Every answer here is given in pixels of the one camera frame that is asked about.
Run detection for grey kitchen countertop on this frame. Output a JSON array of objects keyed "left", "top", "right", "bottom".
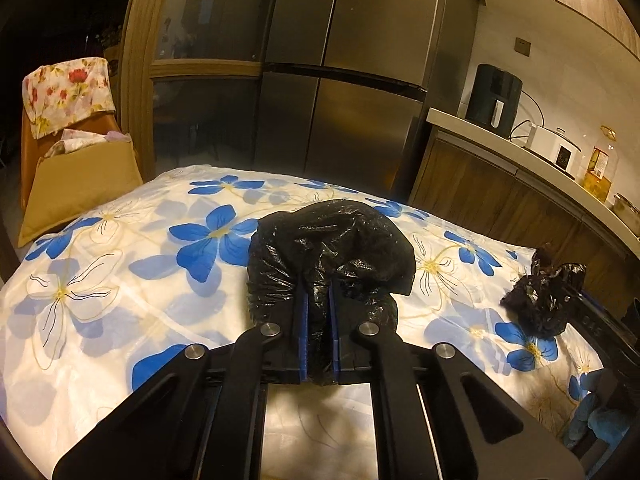
[{"left": 426, "top": 107, "right": 640, "bottom": 256}]

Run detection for wooden base cabinets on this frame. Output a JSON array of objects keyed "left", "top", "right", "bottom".
[{"left": 410, "top": 127, "right": 640, "bottom": 311}]

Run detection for blue cloth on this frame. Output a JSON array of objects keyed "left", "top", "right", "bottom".
[{"left": 565, "top": 395, "right": 631, "bottom": 453}]

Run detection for pale floral cloth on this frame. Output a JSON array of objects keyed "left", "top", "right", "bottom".
[{"left": 50, "top": 129, "right": 131, "bottom": 154}]

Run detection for black air fryer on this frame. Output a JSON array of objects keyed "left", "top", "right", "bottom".
[{"left": 466, "top": 63, "right": 523, "bottom": 136}]

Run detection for cardboard box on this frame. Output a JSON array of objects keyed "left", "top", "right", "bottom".
[{"left": 19, "top": 132, "right": 145, "bottom": 248}]

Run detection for cooking oil bottle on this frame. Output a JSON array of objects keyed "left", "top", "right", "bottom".
[{"left": 580, "top": 126, "right": 621, "bottom": 205}]

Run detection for floral chair cover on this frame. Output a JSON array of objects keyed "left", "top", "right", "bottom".
[{"left": 22, "top": 57, "right": 117, "bottom": 140}]

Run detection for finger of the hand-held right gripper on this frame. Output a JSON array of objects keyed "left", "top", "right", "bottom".
[{"left": 562, "top": 280, "right": 603, "bottom": 313}]

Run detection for blue floral tablecloth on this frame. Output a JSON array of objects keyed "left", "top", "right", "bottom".
[{"left": 0, "top": 165, "right": 608, "bottom": 480}]

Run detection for orange chair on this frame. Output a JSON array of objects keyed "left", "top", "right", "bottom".
[{"left": 20, "top": 110, "right": 121, "bottom": 211}]

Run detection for white electric cooker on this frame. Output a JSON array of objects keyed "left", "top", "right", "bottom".
[{"left": 525, "top": 125, "right": 583, "bottom": 178}]

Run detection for steel refrigerator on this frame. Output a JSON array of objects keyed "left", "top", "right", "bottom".
[{"left": 252, "top": 0, "right": 481, "bottom": 196}]

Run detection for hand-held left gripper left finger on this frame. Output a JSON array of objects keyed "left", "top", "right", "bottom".
[{"left": 51, "top": 284, "right": 308, "bottom": 480}]

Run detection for black plastic bag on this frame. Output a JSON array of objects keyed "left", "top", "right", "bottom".
[
  {"left": 500, "top": 246, "right": 587, "bottom": 338},
  {"left": 247, "top": 199, "right": 416, "bottom": 386}
]

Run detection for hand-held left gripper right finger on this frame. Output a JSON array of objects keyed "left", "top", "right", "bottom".
[{"left": 329, "top": 281, "right": 584, "bottom": 480}]

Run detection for wooden glass door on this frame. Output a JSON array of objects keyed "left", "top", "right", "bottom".
[{"left": 120, "top": 0, "right": 286, "bottom": 181}]

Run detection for steel bowl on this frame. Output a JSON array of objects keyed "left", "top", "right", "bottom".
[{"left": 610, "top": 192, "right": 640, "bottom": 236}]

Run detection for black power cable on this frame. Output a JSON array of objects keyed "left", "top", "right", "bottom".
[{"left": 507, "top": 87, "right": 544, "bottom": 143}]

